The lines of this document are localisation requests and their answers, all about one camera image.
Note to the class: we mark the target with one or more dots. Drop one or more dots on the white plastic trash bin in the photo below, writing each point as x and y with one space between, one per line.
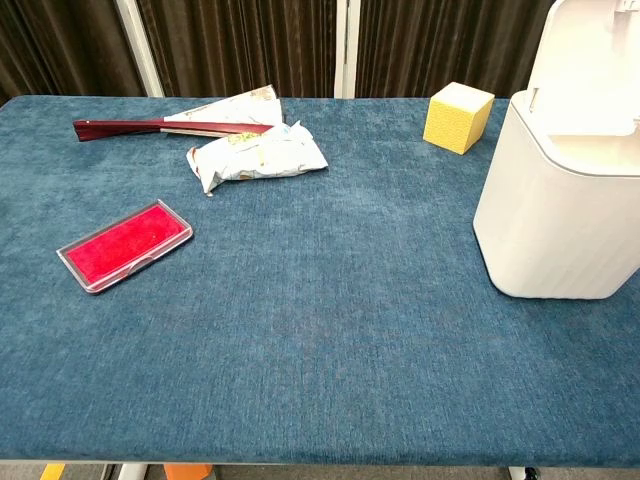
545 215

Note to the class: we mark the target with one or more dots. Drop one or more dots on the blue fabric tablecloth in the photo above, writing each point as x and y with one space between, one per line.
310 310

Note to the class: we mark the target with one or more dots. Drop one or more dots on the white crinkled snack bag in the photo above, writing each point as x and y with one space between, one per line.
260 160

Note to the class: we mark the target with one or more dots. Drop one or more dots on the yellow sponge cube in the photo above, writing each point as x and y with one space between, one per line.
455 120

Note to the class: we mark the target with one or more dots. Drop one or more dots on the red ink pad case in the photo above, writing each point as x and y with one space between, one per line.
125 246

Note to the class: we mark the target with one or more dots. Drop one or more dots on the dark brown curtain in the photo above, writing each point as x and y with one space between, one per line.
240 45

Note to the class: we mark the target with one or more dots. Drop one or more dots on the orange object under table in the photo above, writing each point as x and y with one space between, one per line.
187 471

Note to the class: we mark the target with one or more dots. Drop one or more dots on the white table leg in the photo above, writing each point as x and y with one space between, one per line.
132 472

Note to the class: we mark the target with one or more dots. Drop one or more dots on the yellow object under table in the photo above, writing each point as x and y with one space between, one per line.
51 472

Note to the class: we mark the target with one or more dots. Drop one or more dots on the white vertical frame post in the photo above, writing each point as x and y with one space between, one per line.
346 47

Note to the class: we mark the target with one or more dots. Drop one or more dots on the white slanted frame post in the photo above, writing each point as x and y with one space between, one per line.
140 47

